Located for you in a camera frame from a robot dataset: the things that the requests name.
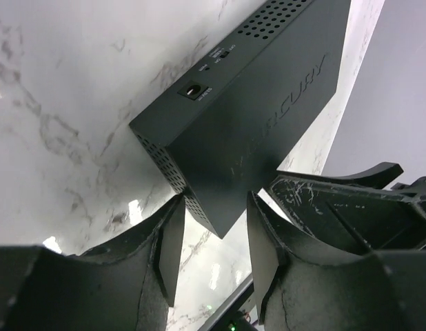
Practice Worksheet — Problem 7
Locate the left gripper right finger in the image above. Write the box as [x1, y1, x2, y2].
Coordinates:
[247, 192, 426, 330]

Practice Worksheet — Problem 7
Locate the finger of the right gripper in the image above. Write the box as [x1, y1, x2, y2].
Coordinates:
[278, 162, 404, 189]
[267, 174, 426, 254]

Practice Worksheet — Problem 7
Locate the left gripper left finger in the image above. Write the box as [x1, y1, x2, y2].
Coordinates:
[0, 194, 185, 330]

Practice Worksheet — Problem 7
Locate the black network switch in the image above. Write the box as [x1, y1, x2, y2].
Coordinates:
[130, 0, 351, 238]

